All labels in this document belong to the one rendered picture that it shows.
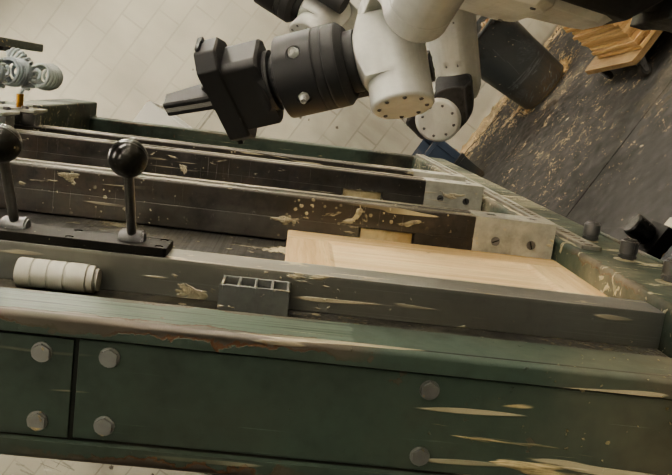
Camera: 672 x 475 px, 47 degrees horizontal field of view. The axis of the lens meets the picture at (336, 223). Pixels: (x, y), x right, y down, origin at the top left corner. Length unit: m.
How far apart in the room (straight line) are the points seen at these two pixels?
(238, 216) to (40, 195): 0.29
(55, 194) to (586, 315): 0.76
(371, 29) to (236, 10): 5.57
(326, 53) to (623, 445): 0.45
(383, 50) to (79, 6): 5.78
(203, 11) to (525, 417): 5.89
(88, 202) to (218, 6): 5.23
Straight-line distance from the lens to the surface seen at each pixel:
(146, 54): 6.37
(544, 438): 0.62
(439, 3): 0.69
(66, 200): 1.21
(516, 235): 1.21
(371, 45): 0.80
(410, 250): 1.12
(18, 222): 0.86
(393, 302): 0.82
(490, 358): 0.59
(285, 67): 0.80
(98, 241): 0.82
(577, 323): 0.87
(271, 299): 0.77
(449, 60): 1.33
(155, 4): 6.41
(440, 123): 1.34
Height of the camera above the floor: 1.35
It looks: 8 degrees down
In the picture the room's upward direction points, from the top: 53 degrees counter-clockwise
